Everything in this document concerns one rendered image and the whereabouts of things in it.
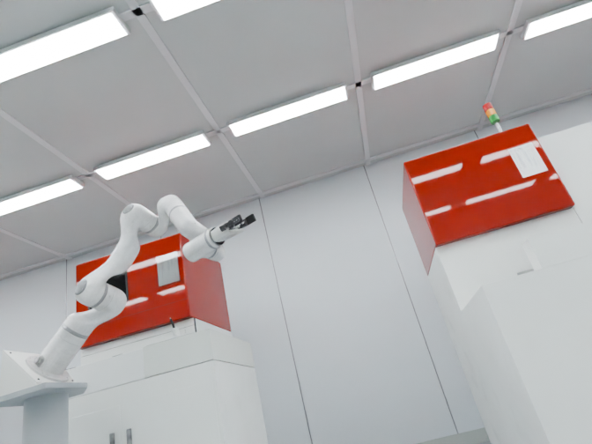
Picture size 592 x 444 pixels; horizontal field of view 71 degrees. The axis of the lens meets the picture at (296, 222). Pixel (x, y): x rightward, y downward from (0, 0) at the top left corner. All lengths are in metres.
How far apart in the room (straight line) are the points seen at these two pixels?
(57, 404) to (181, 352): 0.53
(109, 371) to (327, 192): 2.95
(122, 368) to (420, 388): 2.58
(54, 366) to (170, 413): 0.53
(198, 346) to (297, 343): 2.12
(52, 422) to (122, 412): 0.34
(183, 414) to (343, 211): 2.86
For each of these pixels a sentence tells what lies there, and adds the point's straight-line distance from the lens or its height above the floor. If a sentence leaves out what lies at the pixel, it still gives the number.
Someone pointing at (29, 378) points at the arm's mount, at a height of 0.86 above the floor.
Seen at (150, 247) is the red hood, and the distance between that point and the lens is 3.09.
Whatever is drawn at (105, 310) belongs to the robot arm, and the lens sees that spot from 2.07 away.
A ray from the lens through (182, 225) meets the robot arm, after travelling 1.83.
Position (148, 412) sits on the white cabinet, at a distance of 2.20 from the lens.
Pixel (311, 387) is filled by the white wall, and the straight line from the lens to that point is 4.08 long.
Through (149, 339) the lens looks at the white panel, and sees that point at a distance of 2.97.
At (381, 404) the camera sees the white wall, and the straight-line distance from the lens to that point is 4.01.
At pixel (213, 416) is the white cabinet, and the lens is 2.06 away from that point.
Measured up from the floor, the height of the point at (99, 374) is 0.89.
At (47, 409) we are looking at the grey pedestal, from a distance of 2.06.
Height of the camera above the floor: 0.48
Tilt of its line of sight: 25 degrees up
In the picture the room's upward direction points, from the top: 14 degrees counter-clockwise
